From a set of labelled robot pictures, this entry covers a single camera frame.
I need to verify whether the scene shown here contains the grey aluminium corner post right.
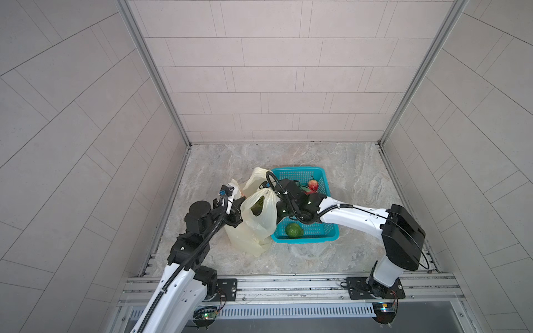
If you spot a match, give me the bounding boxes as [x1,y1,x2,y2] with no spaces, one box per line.
[378,0,469,148]

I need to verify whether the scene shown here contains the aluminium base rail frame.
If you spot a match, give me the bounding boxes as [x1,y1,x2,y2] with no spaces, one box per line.
[103,271,480,332]

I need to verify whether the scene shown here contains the red pink apple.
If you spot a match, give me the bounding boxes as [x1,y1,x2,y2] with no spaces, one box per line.
[307,179,319,194]

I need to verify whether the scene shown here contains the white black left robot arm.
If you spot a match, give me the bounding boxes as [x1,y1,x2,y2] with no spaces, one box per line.
[131,195,244,332]

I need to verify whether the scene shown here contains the bright green custard apple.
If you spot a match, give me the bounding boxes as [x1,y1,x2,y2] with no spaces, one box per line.
[251,196,265,216]

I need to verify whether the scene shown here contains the green circuit board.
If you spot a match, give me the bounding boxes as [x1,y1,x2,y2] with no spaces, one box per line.
[192,306,219,327]
[372,302,397,325]

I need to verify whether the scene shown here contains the grey aluminium corner post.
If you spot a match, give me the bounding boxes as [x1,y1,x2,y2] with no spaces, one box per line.
[116,0,192,147]
[378,0,469,148]

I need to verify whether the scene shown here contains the right green circuit board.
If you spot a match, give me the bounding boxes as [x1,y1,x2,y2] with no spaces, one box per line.
[372,302,397,325]

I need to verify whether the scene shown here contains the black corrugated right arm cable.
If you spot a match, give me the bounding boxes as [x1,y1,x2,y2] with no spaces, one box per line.
[265,171,355,224]

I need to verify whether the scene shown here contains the teal plastic basket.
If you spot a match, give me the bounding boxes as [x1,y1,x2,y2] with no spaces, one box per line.
[271,166,340,244]

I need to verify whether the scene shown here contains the left green circuit board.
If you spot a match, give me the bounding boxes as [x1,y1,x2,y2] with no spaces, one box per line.
[192,306,219,327]

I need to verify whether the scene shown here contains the green lime fruit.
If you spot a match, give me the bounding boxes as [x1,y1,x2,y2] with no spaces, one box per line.
[285,223,304,239]

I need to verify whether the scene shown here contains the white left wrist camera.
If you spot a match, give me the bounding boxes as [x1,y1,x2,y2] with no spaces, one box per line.
[219,184,240,212]

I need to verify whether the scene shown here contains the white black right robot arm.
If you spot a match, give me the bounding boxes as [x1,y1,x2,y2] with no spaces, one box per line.
[267,178,428,300]

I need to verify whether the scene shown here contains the yellow printed plastic bag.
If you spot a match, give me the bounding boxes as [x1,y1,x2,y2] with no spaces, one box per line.
[224,167,280,257]

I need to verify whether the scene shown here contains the grey aluminium corner post left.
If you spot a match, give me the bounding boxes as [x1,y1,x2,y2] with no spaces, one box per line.
[116,0,192,147]

